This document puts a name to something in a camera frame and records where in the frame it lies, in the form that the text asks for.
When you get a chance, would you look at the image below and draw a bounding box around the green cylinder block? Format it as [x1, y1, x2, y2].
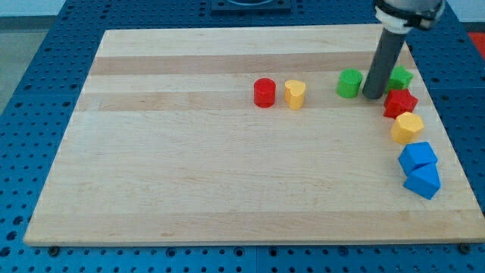
[336, 68, 363, 99]

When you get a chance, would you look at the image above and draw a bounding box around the yellow heart block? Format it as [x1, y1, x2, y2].
[284, 80, 306, 110]

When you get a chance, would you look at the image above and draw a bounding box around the blue triangle block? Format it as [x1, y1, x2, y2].
[403, 164, 441, 200]

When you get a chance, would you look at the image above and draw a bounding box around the red star block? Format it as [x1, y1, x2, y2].
[383, 89, 418, 119]

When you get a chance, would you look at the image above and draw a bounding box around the green star block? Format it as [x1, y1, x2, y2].
[385, 65, 414, 93]

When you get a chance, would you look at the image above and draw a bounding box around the wooden board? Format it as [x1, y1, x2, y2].
[23, 24, 484, 246]

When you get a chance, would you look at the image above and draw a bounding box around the blue cube block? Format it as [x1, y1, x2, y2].
[398, 142, 438, 175]

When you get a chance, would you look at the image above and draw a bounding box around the yellow hexagon block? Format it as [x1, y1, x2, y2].
[390, 112, 424, 145]

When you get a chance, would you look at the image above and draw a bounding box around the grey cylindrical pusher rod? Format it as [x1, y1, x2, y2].
[362, 28, 406, 99]

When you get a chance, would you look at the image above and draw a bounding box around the red cylinder block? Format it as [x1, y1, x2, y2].
[253, 78, 276, 108]

